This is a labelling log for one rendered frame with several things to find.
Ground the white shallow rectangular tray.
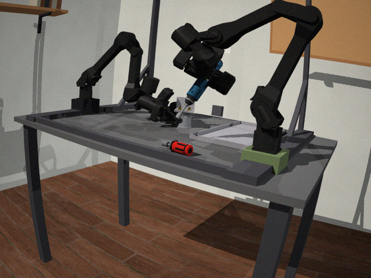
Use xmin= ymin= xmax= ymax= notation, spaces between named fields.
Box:
xmin=189 ymin=121 xmax=257 ymax=150

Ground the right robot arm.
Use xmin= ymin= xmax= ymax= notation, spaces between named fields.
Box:
xmin=76 ymin=32 xmax=174 ymax=110

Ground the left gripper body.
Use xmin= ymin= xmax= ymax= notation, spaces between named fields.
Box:
xmin=173 ymin=50 xmax=236 ymax=95

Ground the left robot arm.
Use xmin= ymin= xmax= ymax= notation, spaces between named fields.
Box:
xmin=171 ymin=0 xmax=323 ymax=155

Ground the blue electric nut driver barrel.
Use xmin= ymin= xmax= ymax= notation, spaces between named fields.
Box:
xmin=176 ymin=60 xmax=223 ymax=119

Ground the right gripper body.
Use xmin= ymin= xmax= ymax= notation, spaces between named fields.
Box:
xmin=147 ymin=98 xmax=177 ymax=122

